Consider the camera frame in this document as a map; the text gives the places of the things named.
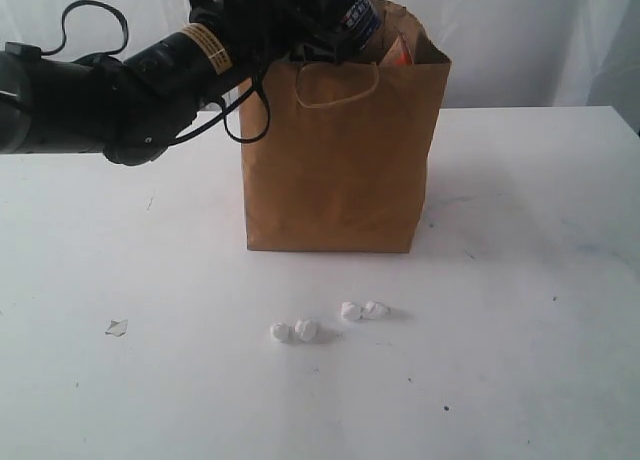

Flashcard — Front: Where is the white backdrop curtain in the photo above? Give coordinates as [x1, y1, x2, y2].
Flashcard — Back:
[1, 0, 639, 124]

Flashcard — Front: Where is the small torn tape scrap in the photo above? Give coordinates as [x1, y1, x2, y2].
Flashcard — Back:
[105, 319, 128, 337]

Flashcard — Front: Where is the brown pouch with orange label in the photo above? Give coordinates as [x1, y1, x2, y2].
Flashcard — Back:
[377, 30, 414, 67]

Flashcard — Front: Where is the small white blue milk carton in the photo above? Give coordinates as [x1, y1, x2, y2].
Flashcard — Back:
[340, 0, 381, 52]

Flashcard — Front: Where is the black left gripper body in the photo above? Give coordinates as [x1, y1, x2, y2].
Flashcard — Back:
[185, 0, 340, 73]

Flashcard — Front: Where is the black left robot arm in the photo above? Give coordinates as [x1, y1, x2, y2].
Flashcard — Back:
[1, 0, 369, 166]

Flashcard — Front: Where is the brown paper shopping bag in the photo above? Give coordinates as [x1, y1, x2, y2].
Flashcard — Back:
[239, 0, 451, 253]

